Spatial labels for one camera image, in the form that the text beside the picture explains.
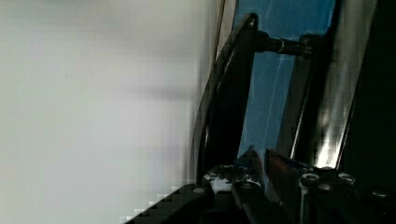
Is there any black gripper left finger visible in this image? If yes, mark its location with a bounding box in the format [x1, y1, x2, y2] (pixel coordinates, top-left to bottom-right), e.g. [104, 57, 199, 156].
[202, 146, 265, 201]

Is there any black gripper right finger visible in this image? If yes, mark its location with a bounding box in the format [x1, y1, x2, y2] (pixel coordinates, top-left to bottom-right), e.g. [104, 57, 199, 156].
[264, 149, 308, 224]

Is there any black toaster oven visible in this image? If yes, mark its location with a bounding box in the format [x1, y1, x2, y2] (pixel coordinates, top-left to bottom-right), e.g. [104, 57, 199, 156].
[290, 0, 395, 189]

